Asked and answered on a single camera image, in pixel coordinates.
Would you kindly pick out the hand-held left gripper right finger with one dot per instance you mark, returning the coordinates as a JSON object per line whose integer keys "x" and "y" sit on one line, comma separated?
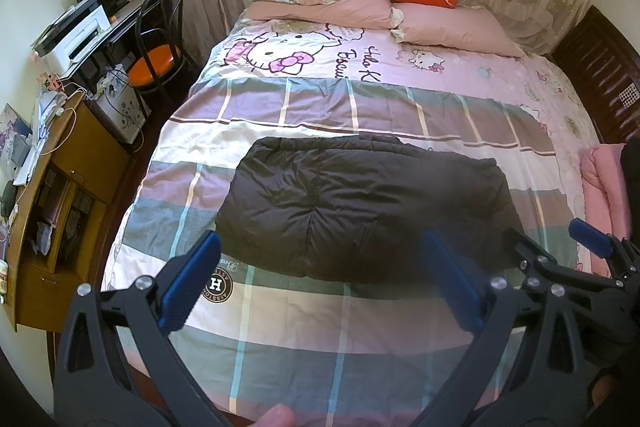
{"x": 452, "y": 277}

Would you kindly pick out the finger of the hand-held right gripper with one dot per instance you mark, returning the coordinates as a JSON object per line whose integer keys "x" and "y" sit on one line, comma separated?
{"x": 527, "y": 249}
{"x": 592, "y": 237}

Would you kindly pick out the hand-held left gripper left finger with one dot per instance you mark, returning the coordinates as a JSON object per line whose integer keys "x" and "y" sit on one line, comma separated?
{"x": 190, "y": 277}

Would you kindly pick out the dark brown puffer jacket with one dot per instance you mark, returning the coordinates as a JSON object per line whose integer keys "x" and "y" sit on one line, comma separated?
{"x": 360, "y": 207}

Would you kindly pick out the person's left hand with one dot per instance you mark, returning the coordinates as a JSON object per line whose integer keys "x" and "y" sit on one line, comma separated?
{"x": 275, "y": 417}

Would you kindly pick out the pink folded blanket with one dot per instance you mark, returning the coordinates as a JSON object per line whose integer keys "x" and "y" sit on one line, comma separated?
{"x": 602, "y": 187}

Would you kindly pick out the dark cloth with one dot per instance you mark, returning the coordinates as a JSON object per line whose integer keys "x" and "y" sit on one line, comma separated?
{"x": 631, "y": 187}

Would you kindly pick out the plaid quilt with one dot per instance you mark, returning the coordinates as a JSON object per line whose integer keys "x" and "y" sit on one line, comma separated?
{"x": 310, "y": 347}

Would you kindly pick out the wooden cabinet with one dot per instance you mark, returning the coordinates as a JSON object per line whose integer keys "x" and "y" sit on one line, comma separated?
{"x": 75, "y": 172}

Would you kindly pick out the dark wooden headboard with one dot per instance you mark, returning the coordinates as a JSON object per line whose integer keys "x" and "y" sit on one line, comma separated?
{"x": 605, "y": 72}

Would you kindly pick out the white floral computer tower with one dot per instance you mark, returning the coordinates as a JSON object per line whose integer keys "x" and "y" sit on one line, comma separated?
{"x": 122, "y": 112}

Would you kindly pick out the small jar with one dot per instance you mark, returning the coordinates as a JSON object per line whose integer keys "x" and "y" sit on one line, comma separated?
{"x": 4, "y": 282}

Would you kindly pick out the stack of white papers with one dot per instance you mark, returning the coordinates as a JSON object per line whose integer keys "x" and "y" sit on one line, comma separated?
{"x": 42, "y": 119}

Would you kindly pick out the black chair with orange seat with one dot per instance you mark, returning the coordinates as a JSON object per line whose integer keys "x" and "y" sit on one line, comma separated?
{"x": 152, "y": 62}

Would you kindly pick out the illustrated picture book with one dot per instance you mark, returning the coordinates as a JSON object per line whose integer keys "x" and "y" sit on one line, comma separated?
{"x": 12, "y": 134}

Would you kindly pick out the pink pillow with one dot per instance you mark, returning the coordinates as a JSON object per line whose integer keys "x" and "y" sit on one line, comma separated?
{"x": 330, "y": 9}
{"x": 450, "y": 27}

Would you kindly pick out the pink cartoon bedsheet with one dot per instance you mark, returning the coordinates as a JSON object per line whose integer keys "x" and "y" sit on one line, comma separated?
{"x": 350, "y": 57}

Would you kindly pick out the white printer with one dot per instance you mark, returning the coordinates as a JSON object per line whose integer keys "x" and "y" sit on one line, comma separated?
{"x": 75, "y": 32}

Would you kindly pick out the grey desk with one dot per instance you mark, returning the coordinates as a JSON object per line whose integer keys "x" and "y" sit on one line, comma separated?
{"x": 127, "y": 9}

